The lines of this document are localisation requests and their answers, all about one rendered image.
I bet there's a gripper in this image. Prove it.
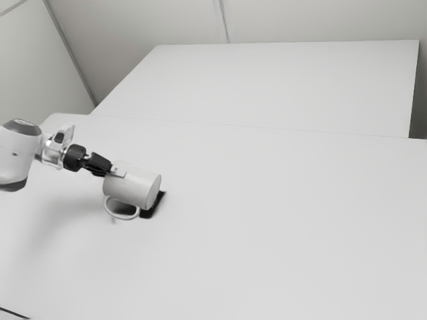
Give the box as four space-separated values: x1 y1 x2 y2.
62 143 127 178

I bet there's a white mug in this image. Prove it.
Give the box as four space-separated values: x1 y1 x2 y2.
101 159 162 222

